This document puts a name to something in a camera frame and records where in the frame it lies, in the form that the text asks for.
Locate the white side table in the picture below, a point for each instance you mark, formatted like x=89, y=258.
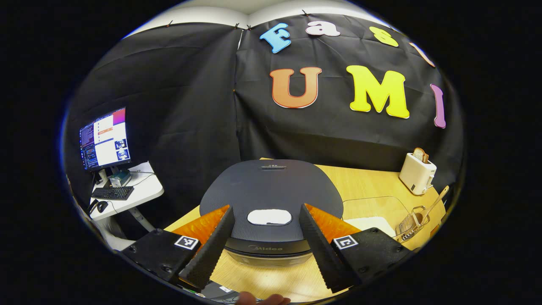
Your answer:
x=148, y=186

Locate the black backdrop cloth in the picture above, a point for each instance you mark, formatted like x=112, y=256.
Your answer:
x=169, y=106

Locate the small green box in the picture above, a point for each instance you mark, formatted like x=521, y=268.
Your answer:
x=120, y=178

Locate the bread slice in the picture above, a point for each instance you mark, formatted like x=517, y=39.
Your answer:
x=420, y=155

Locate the white toaster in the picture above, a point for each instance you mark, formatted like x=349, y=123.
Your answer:
x=417, y=176

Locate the computer monitor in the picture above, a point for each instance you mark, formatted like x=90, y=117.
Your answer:
x=106, y=140

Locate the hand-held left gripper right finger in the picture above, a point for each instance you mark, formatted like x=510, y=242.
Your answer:
x=322, y=254

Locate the clear container of rice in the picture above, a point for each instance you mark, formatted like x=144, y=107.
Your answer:
x=368, y=221

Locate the black and silver rice cooker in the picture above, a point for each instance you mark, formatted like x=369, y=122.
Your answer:
x=271, y=186

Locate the wooden spoon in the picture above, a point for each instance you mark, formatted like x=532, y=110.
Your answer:
x=438, y=198

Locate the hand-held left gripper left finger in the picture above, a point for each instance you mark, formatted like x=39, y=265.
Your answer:
x=211, y=250

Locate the black keyboard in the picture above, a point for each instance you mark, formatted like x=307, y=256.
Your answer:
x=112, y=192

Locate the black computer mouse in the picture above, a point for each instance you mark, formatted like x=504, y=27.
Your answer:
x=102, y=206

